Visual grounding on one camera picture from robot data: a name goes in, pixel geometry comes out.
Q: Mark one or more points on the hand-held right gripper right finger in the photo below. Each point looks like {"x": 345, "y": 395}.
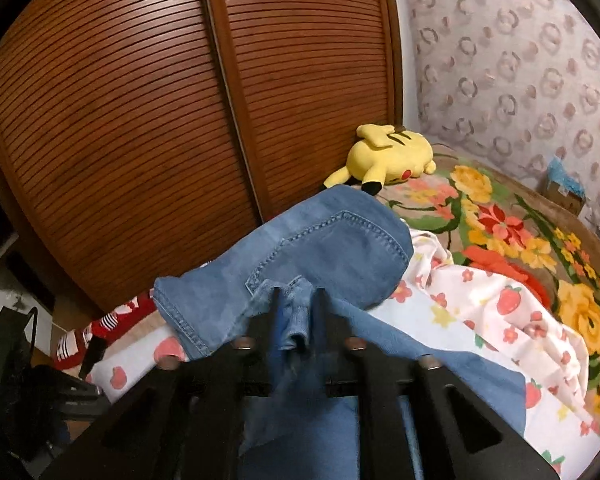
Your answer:
{"x": 325, "y": 322}

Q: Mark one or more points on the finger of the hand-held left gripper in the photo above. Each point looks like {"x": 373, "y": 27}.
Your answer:
{"x": 94, "y": 357}

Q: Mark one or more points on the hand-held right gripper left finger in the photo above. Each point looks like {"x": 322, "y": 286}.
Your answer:
{"x": 280, "y": 327}

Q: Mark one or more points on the blue denim pants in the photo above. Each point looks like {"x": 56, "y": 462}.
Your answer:
{"x": 340, "y": 240}

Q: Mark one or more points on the red striped cloth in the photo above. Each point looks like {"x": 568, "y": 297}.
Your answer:
{"x": 105, "y": 322}

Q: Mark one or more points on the yellow plush toy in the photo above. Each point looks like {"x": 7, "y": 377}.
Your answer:
{"x": 390, "y": 155}

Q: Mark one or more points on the strawberry print bed sheet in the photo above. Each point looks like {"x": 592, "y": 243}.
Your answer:
{"x": 505, "y": 310}

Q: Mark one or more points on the floral blanket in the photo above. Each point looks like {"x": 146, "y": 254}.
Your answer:
{"x": 520, "y": 230}

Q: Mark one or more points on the wooden louvered wardrobe door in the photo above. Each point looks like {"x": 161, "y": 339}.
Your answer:
{"x": 105, "y": 125}
{"x": 305, "y": 70}

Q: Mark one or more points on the cardboard box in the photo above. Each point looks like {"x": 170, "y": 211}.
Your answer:
{"x": 565, "y": 197}

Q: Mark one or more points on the blue plastic bag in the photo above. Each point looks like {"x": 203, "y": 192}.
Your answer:
{"x": 565, "y": 172}

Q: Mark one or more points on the circle patterned sheer curtain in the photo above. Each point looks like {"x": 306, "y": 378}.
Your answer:
{"x": 520, "y": 70}

